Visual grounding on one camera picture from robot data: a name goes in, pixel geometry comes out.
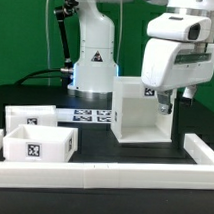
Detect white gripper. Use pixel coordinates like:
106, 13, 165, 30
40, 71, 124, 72
141, 38, 214, 115

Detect white drawer cabinet box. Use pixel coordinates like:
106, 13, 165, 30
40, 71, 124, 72
110, 76, 177, 143

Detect white drawer tray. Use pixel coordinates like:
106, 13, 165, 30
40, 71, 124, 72
5, 105, 58, 134
2, 124, 78, 163

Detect white front drawer tray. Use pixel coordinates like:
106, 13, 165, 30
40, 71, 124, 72
2, 124, 78, 163

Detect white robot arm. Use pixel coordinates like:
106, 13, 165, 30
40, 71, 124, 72
54, 0, 214, 114

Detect white fiducial marker sheet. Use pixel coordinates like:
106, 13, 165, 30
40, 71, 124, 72
56, 108, 112, 124

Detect white right barrier rail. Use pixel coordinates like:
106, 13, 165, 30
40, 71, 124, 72
184, 133, 214, 166

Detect black cable bundle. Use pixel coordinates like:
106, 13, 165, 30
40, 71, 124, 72
14, 67, 71, 88

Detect white hanging cable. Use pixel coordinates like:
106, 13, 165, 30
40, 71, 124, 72
42, 0, 56, 87

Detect white front barrier rail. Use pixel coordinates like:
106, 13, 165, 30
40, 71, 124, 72
0, 161, 214, 190

